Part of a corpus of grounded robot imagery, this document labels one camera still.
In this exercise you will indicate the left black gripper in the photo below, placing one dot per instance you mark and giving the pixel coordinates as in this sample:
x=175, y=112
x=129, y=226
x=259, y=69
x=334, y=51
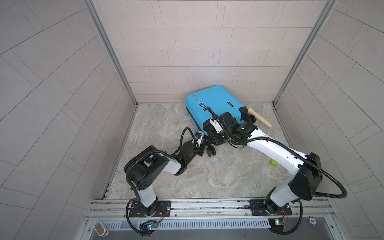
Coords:
x=200, y=151

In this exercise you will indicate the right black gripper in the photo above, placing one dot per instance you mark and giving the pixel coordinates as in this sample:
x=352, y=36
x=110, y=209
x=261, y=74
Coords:
x=213, y=135

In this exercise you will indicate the blue hard-shell suitcase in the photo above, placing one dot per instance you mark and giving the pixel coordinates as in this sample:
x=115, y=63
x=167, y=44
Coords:
x=213, y=102

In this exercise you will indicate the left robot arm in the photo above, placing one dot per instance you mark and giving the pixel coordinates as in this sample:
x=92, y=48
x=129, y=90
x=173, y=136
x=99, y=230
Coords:
x=143, y=169

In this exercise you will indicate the small green block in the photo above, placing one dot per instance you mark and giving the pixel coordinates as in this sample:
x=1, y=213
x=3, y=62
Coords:
x=273, y=163

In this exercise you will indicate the white ventilation grille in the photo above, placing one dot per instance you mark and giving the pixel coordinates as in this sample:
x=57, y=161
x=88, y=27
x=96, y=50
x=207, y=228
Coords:
x=194, y=224

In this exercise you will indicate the small white pink object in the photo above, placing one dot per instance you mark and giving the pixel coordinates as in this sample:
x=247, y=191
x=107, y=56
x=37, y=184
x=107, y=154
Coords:
x=101, y=230

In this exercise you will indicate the round blue white sticker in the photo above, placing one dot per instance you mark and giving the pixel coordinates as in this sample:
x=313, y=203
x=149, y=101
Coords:
x=312, y=221

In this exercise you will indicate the beige wooden handle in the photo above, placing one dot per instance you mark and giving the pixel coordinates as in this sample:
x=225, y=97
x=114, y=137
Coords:
x=259, y=117

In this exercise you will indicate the left circuit board with wires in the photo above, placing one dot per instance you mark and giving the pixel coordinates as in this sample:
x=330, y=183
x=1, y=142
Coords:
x=149, y=226

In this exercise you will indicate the circuit board with wires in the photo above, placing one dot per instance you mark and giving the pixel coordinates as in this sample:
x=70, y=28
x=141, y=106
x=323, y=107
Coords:
x=277, y=225
x=149, y=226

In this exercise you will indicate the right circuit board with wires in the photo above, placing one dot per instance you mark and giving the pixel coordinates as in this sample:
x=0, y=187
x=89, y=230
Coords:
x=277, y=225

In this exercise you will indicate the aluminium mounting rail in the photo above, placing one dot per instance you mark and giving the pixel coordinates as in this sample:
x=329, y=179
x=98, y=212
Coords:
x=234, y=208

